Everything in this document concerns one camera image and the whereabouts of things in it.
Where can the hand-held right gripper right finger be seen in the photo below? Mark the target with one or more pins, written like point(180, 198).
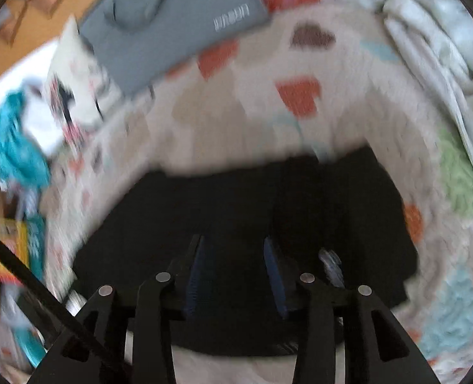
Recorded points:
point(275, 276)

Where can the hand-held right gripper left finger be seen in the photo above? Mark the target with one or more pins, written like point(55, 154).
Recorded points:
point(196, 276)

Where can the black pants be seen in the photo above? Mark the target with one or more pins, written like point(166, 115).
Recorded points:
point(220, 208)

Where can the heart-print blanket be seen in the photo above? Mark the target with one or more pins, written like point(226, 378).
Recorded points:
point(360, 108)

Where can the yellow box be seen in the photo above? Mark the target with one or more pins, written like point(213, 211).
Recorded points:
point(0, 244)

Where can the white sheet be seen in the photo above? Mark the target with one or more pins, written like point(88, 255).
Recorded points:
point(40, 128)

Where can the teal cloth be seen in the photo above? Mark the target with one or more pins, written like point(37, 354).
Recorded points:
point(16, 156)

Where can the white printed pillow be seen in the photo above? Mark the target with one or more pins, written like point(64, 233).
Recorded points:
point(76, 72)

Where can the grey laptop bag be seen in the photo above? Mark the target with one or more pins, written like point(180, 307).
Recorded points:
point(188, 28)

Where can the pale crumpled quilt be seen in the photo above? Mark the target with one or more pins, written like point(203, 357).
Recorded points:
point(440, 48)

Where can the wooden railing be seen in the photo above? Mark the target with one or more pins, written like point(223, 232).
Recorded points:
point(32, 28)

